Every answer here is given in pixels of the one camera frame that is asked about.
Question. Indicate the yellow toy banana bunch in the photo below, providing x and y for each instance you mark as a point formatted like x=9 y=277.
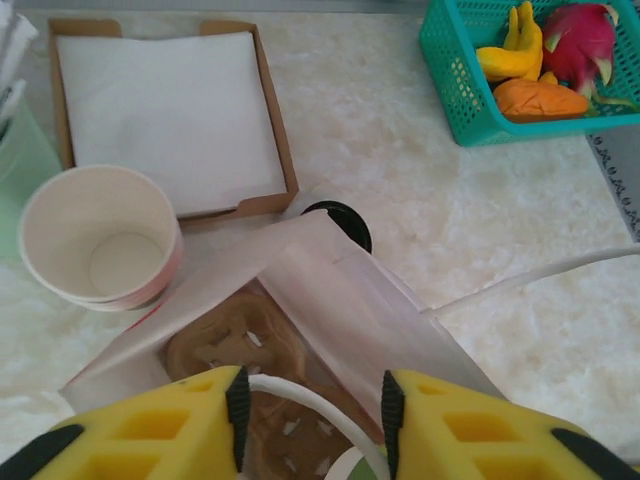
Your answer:
x=520 y=50

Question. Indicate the white paper-wrapped straw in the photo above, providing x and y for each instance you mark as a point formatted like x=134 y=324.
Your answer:
x=10 y=100
x=15 y=45

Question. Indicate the black plastic cup lid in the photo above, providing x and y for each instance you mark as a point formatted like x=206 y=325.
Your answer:
x=355 y=225

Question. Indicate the brown pulp cup carrier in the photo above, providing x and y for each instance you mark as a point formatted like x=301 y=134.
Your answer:
x=270 y=340

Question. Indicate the white paper napkin stack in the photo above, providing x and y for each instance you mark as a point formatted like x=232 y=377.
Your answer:
x=170 y=120

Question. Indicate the brown cardboard napkin tray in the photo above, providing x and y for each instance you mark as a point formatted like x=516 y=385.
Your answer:
x=282 y=165

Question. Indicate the teal plastic basket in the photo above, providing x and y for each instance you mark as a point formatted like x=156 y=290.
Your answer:
x=460 y=100

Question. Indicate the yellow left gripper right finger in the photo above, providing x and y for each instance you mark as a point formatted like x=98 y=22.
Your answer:
x=475 y=435

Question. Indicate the white red printed paper bag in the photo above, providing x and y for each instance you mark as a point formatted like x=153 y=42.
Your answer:
x=340 y=300

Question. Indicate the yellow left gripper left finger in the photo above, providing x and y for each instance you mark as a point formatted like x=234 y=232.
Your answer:
x=150 y=430

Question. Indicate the pale green straw holder cup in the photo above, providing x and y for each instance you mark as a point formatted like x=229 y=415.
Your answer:
x=25 y=165

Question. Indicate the pink toy dragon fruit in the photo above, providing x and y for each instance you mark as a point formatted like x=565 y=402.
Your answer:
x=580 y=45

